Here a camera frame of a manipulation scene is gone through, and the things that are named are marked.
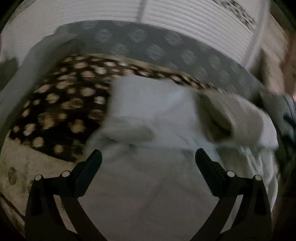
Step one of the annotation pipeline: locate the grey-green rolled duvet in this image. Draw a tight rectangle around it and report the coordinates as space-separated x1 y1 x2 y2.
260 93 295 141

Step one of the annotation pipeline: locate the light blue padded jacket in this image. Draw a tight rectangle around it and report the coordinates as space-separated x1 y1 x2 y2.
80 75 278 240

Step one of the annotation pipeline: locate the beige pillow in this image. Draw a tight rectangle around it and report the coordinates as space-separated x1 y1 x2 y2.
261 15 295 97

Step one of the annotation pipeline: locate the white louvered wardrobe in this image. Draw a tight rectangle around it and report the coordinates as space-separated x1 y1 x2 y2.
1 1 270 66

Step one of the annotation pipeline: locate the floral patterned bed blanket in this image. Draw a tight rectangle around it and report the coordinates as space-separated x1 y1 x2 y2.
1 54 214 235

